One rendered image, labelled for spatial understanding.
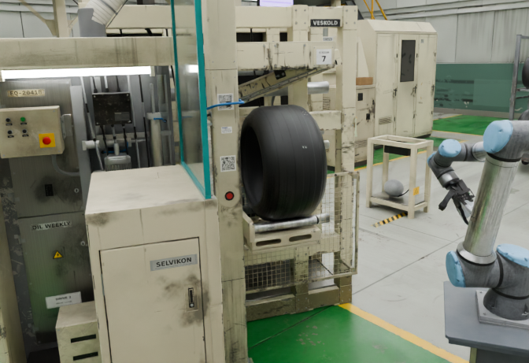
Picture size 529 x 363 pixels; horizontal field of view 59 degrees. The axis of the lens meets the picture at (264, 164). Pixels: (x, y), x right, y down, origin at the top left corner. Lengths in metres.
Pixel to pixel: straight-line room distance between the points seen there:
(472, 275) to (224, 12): 1.52
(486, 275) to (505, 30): 11.99
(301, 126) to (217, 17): 0.61
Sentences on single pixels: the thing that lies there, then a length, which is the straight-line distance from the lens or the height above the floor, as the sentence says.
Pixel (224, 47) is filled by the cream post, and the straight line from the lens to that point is 2.15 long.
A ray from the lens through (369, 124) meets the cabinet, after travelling 7.48.
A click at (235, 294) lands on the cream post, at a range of 2.45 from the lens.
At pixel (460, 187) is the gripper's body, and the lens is 2.44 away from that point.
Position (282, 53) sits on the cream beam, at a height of 1.72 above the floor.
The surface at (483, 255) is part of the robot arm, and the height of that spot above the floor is 0.92.
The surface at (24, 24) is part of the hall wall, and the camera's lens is 11.21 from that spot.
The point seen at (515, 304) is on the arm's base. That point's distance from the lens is 2.24.
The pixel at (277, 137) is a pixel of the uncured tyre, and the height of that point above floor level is 1.35.
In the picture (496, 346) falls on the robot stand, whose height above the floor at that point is 0.59.
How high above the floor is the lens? 1.71
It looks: 13 degrees down
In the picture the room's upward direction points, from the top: 1 degrees counter-clockwise
